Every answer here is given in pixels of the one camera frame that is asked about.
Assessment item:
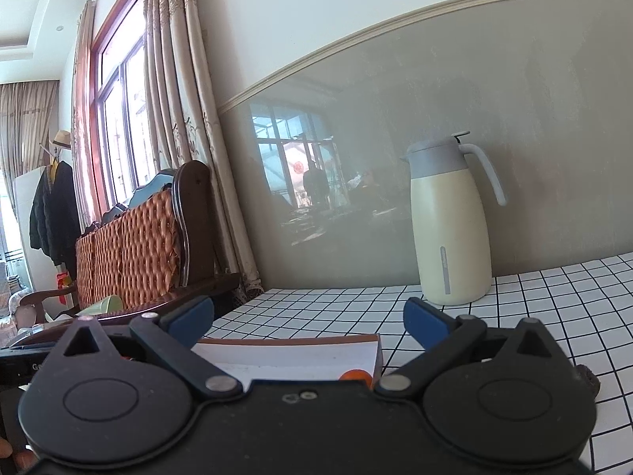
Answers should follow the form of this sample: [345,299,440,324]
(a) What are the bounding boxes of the person's hand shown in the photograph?
[0,437,38,472]

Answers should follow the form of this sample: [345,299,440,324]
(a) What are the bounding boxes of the wooden sofa orange cushions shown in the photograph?
[13,161,240,327]

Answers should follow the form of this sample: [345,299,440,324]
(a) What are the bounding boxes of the large orange behind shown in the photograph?
[339,369,373,388]

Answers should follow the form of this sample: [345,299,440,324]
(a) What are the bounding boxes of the cream thermos jug grey lid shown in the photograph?
[404,131,508,306]

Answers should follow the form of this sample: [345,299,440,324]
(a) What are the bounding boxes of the brown box white inside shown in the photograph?
[192,334,383,387]

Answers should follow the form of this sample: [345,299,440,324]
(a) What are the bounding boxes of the black jacket on rack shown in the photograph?
[29,161,80,271]

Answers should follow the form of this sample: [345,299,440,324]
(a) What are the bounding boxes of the checkered white tablecloth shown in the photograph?
[201,251,633,475]

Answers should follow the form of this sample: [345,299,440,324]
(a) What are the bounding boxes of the dark purple fruit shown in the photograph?
[576,365,601,398]

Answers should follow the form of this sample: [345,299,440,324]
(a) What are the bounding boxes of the red framed window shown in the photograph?
[90,0,158,211]

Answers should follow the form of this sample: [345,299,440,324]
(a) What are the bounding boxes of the beige floral curtain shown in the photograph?
[144,0,263,300]

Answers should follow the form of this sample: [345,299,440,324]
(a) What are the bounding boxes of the straw hat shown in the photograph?
[50,130,72,149]

